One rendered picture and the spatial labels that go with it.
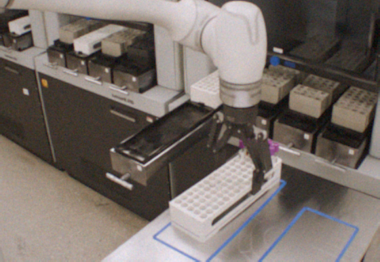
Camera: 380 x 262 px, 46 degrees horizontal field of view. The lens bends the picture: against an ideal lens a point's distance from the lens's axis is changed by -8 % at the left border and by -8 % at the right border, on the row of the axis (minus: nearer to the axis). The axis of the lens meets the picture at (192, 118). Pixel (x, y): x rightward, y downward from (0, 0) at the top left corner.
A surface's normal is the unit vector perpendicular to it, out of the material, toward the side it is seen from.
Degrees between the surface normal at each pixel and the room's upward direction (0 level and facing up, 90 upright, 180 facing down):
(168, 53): 90
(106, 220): 0
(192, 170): 90
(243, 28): 77
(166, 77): 90
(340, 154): 90
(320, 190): 0
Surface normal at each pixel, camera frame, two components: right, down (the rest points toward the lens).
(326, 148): -0.61, 0.42
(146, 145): -0.04, -0.86
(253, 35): 0.43, 0.30
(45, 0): 0.43, 0.72
